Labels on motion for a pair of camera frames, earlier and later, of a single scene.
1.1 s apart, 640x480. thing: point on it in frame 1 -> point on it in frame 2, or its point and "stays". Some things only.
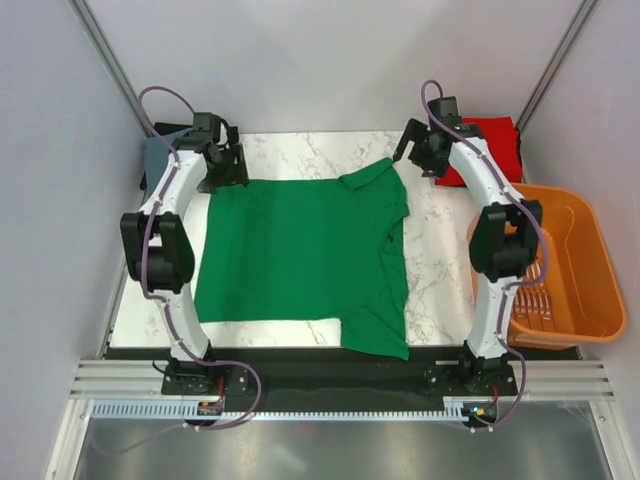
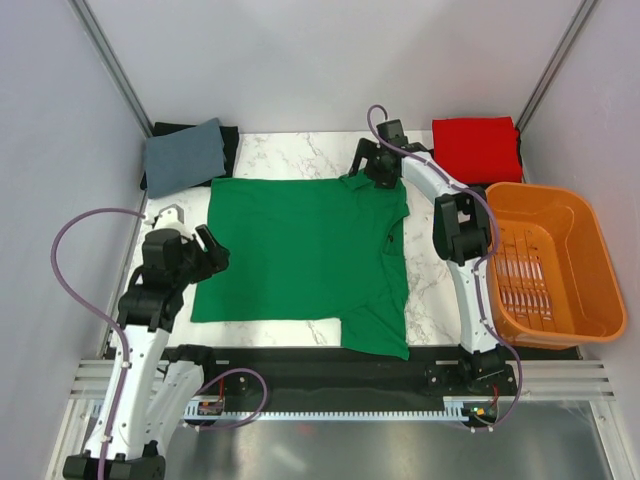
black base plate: [338, 378] stays
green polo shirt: [307, 250] stays
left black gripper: [237, 174] -> [213, 260]
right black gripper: [414, 132] -> [367, 148]
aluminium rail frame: [105, 379] stays
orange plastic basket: [578, 297] stays
